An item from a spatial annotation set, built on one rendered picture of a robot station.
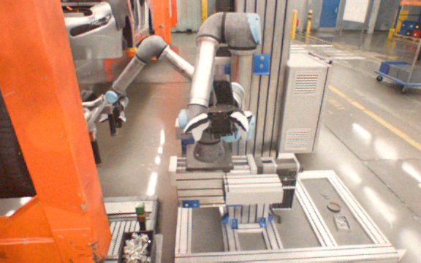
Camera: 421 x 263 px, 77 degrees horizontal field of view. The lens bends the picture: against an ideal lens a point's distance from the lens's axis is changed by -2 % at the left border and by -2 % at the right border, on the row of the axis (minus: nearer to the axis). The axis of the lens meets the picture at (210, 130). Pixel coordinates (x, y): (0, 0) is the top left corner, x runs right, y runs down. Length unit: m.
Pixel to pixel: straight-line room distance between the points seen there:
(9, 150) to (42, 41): 0.67
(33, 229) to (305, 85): 1.30
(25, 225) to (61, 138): 0.44
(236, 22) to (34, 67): 0.68
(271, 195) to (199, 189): 0.35
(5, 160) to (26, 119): 0.50
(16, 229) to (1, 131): 0.42
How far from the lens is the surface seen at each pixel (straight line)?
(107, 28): 4.08
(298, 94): 1.38
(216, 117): 0.71
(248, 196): 1.27
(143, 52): 1.69
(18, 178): 1.49
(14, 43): 0.91
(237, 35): 1.08
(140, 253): 1.26
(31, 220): 1.25
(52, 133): 0.96
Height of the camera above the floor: 1.51
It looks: 26 degrees down
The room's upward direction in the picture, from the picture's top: straight up
